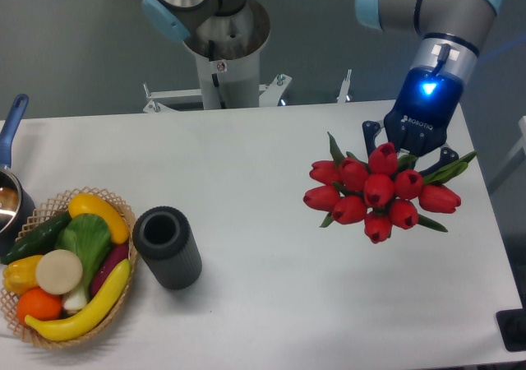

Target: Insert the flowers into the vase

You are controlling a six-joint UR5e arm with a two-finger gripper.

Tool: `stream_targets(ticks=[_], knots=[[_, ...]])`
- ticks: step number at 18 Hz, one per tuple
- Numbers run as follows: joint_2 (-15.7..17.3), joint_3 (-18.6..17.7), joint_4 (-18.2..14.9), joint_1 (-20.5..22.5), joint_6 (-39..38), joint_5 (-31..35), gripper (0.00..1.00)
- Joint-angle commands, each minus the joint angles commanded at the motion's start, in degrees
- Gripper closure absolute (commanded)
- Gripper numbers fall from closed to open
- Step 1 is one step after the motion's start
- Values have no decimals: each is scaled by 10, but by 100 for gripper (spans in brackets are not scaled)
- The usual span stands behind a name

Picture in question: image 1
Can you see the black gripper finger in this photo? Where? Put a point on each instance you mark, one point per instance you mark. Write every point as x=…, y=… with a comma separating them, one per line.
x=447, y=156
x=371, y=129

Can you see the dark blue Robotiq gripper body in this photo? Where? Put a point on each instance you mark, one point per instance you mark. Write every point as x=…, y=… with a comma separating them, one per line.
x=422, y=112

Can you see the red tulip bouquet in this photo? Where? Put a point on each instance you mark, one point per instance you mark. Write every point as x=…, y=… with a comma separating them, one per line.
x=383, y=192

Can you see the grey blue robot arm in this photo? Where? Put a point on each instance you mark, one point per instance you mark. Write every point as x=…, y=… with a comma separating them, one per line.
x=452, y=31

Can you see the dark grey ribbed vase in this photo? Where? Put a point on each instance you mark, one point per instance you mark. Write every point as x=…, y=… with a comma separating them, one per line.
x=164, y=239

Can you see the black device at table edge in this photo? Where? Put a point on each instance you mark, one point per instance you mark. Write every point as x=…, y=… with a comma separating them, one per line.
x=512, y=328

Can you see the purple sweet potato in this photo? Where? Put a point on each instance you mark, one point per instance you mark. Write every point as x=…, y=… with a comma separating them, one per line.
x=117, y=254

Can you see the yellow squash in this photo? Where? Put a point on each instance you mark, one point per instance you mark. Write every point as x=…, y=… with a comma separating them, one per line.
x=86, y=203

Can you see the green bok choy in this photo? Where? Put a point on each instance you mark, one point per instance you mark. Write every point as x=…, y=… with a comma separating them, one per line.
x=88, y=237

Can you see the woven wicker basket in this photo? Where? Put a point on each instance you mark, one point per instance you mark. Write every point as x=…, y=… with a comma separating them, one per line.
x=48, y=209

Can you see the beige round disc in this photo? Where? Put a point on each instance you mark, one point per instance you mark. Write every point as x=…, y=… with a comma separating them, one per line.
x=59, y=272

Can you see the dark green cucumber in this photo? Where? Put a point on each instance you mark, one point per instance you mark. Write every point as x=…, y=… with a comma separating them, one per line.
x=38, y=241

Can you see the orange fruit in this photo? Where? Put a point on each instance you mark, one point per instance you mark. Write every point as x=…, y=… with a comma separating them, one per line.
x=39, y=304

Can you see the yellow banana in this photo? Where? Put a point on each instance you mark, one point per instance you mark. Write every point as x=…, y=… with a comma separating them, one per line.
x=92, y=314

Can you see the yellow bell pepper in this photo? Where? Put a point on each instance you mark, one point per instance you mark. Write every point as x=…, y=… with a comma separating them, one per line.
x=20, y=276

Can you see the white frame at right edge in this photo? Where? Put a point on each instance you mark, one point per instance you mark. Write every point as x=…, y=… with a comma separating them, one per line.
x=512, y=161

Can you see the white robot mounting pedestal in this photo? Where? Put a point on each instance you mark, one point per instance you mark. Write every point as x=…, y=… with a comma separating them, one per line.
x=227, y=53

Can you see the blue handled saucepan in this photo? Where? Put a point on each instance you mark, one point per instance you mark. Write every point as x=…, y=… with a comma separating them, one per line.
x=16, y=204

